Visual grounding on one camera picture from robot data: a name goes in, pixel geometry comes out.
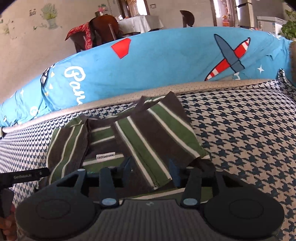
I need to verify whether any green striped shirt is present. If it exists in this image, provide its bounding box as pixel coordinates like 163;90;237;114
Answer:
38;91;214;201

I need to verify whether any table with white tablecloth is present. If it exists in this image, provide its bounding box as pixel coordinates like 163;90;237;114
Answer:
117;15;164;36

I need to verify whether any red patterned cloth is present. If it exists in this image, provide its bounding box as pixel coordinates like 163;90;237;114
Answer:
65;22;93;50

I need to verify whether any green potted plant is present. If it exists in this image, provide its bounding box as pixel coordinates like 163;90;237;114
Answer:
280;9;296;42

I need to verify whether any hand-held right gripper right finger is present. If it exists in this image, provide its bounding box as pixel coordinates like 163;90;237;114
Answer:
168;158;245;208

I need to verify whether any wooden door frame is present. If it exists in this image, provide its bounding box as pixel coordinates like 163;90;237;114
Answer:
118;0;148;18
211;0;236;27

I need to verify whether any houndstooth sofa seat cover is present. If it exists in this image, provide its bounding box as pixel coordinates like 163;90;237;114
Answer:
0;68;296;241

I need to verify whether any potted lavender wall sticker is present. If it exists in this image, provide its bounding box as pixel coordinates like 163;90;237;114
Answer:
40;3;58;29

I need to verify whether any blue cushion with airplane print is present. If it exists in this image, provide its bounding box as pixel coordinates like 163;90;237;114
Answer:
40;27;293;113

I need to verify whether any person's left hand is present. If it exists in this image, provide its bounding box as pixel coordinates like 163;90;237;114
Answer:
0;204;18;237

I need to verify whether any brown wooden chair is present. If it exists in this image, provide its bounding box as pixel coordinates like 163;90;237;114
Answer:
89;14;122;45
72;31;88;53

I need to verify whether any pink flower vase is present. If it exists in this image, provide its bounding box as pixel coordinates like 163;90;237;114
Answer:
97;3;108;16

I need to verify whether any white chest freezer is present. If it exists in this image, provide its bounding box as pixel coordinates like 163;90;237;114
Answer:
256;16;288;35

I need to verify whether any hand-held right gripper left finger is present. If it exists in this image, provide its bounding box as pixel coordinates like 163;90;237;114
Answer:
52;156;133;208

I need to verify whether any dark wooden chair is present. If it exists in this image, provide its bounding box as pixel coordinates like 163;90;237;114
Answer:
180;10;195;28

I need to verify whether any blue cushion with star print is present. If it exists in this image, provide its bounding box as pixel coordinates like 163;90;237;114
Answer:
0;87;53;127

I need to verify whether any silver refrigerator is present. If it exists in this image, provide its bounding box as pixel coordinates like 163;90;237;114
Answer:
235;0;257;29

